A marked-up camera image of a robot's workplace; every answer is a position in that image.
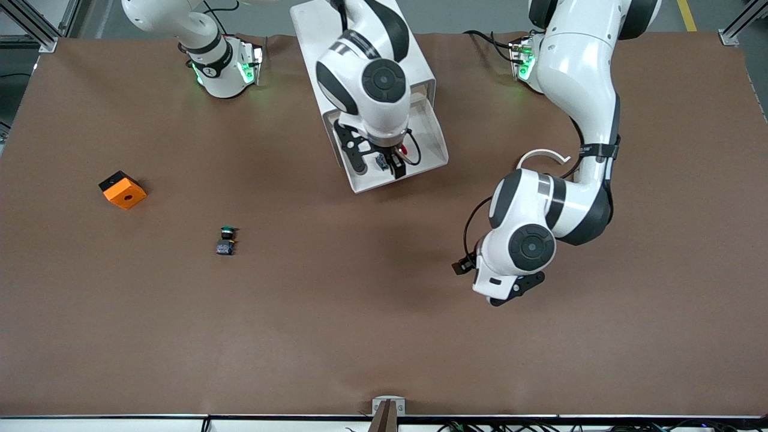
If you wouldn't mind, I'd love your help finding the red push button switch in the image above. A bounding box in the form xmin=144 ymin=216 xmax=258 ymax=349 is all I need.
xmin=375 ymin=142 xmax=416 ymax=172

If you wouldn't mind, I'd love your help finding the white plastic drawer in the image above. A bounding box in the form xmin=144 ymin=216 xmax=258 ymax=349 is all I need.
xmin=336 ymin=99 xmax=450 ymax=194

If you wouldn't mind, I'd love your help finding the white drawer cabinet housing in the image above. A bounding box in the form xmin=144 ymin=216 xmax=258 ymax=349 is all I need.
xmin=290 ymin=0 xmax=437 ymax=175

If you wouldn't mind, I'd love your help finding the orange and black button box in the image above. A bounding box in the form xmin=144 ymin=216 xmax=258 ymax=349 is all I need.
xmin=98 ymin=171 xmax=148 ymax=211

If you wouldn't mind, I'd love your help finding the brown table cover mat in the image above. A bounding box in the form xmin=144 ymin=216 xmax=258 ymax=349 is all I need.
xmin=0 ymin=31 xmax=768 ymax=418

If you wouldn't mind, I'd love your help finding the white curved plastic part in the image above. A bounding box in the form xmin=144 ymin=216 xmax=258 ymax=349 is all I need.
xmin=517 ymin=148 xmax=571 ymax=172

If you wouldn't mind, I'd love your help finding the grey bracket with brown post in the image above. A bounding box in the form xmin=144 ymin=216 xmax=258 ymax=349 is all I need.
xmin=371 ymin=396 xmax=406 ymax=432

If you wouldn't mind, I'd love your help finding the green push button switch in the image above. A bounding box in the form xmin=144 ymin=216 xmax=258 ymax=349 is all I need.
xmin=216 ymin=226 xmax=239 ymax=257

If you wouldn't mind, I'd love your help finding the aluminium frame profile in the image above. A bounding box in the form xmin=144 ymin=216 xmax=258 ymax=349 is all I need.
xmin=0 ymin=0 xmax=82 ymax=53
xmin=718 ymin=0 xmax=768 ymax=47

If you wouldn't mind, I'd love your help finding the white table edge rail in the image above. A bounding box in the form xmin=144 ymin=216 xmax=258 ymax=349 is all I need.
xmin=0 ymin=414 xmax=768 ymax=432

